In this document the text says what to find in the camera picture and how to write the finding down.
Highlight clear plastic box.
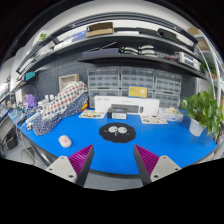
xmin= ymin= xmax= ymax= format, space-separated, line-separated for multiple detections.
xmin=160 ymin=107 xmax=183 ymax=122

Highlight yellow label card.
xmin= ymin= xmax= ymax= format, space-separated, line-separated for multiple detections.
xmin=128 ymin=86 xmax=147 ymax=98

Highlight purple bag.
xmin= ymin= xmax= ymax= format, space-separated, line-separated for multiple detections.
xmin=23 ymin=94 xmax=37 ymax=109

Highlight green potted plant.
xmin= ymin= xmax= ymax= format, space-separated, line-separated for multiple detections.
xmin=181 ymin=85 xmax=223 ymax=141

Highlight small black white box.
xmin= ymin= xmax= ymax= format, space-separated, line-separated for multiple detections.
xmin=107 ymin=108 xmax=127 ymax=120

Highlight patterned fabric bundle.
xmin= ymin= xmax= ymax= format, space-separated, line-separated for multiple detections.
xmin=32 ymin=81 xmax=88 ymax=136

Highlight pink white computer mouse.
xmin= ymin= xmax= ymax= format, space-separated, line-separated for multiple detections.
xmin=59 ymin=135 xmax=72 ymax=148

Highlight white woven basket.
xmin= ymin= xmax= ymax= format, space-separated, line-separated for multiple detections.
xmin=59 ymin=74 xmax=80 ymax=91

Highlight right illustrated card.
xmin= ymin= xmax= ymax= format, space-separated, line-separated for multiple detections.
xmin=140 ymin=116 xmax=168 ymax=125

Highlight cardboard box on shelf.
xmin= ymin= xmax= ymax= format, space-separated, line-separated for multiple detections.
xmin=86 ymin=22 xmax=114 ymax=38

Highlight black round mouse pad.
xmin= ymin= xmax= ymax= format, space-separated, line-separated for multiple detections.
xmin=99 ymin=122 xmax=136 ymax=143

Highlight grey drawer organizer cabinets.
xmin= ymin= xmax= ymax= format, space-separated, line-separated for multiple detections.
xmin=87 ymin=66 xmax=182 ymax=108

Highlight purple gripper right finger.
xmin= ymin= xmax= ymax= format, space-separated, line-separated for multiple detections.
xmin=133 ymin=145 xmax=180 ymax=185

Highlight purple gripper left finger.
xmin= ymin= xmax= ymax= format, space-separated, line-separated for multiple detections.
xmin=46 ymin=144 xmax=94 ymax=187

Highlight long white keyboard box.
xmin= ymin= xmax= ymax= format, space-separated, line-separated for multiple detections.
xmin=94 ymin=96 xmax=160 ymax=116

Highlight left illustrated card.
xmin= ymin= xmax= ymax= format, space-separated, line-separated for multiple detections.
xmin=79 ymin=110 xmax=105 ymax=119

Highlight illustrated card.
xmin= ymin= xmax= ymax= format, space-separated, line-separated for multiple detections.
xmin=79 ymin=110 xmax=105 ymax=119
xmin=140 ymin=116 xmax=168 ymax=125

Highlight blue desk mat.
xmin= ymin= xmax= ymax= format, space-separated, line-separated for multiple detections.
xmin=22 ymin=115 xmax=216 ymax=175

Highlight dark metal shelf unit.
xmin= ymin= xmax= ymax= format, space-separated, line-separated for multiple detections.
xmin=16 ymin=12 xmax=198 ymax=76

